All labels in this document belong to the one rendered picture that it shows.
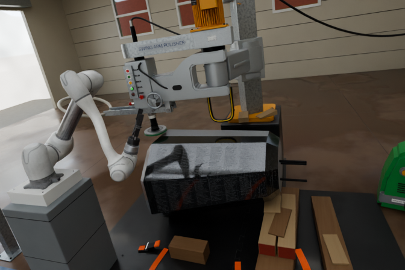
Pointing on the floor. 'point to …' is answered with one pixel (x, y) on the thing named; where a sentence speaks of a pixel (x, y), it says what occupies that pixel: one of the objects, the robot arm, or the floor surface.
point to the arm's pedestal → (64, 231)
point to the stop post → (8, 241)
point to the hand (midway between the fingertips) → (140, 113)
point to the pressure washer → (393, 179)
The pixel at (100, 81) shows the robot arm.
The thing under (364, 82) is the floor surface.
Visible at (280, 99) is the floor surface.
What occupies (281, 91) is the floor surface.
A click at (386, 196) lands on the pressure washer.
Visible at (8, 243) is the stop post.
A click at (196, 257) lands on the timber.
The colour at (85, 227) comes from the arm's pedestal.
